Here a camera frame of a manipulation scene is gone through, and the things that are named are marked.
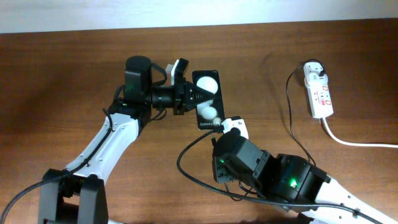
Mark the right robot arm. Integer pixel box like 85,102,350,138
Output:
213,118,395,223

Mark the white power strip cord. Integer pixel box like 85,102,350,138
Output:
320,116,398,149

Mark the white power strip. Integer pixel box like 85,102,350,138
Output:
306,84,334,119

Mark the black Galaxy flip phone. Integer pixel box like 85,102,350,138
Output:
192,70,226,130

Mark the white USB charger plug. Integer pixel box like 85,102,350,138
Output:
303,62,328,88

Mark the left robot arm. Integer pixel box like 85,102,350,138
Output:
38,55,215,223

